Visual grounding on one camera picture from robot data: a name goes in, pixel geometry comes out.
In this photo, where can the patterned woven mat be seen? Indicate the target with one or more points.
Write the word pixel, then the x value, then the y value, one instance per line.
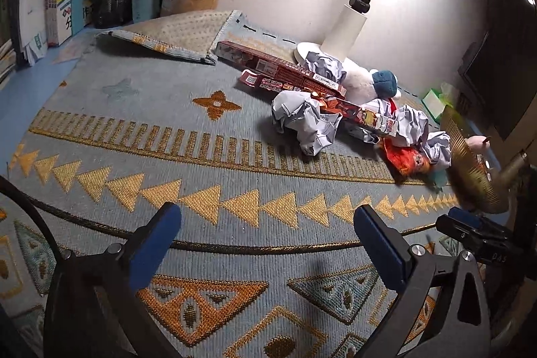
pixel 209 140

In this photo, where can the black monitor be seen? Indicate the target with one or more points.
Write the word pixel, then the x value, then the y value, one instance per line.
pixel 503 68

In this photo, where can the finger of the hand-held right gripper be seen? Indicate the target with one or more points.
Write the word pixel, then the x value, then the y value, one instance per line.
pixel 465 217

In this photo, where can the green tissue pack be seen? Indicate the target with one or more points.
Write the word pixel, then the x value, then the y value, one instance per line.
pixel 434 100

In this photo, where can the pastel plush toy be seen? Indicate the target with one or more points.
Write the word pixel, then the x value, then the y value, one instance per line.
pixel 478 142

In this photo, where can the long red box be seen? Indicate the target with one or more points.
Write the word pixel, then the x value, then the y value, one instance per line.
pixel 356 112
pixel 268 64

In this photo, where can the plush duck toy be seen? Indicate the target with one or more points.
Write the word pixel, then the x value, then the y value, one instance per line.
pixel 360 83

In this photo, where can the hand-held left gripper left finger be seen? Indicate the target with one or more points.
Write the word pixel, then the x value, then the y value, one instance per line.
pixel 153 244

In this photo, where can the black mesh pen holder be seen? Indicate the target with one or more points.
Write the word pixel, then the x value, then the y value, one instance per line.
pixel 113 1

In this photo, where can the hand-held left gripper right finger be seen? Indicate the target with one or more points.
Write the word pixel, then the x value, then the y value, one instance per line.
pixel 381 244

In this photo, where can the amber ribbed glass bowl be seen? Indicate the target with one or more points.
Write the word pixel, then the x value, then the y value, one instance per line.
pixel 470 169

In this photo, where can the orange snack packet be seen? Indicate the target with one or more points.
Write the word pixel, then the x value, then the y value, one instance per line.
pixel 407 159

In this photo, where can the teal bottle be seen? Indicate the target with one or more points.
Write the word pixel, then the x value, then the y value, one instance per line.
pixel 142 1

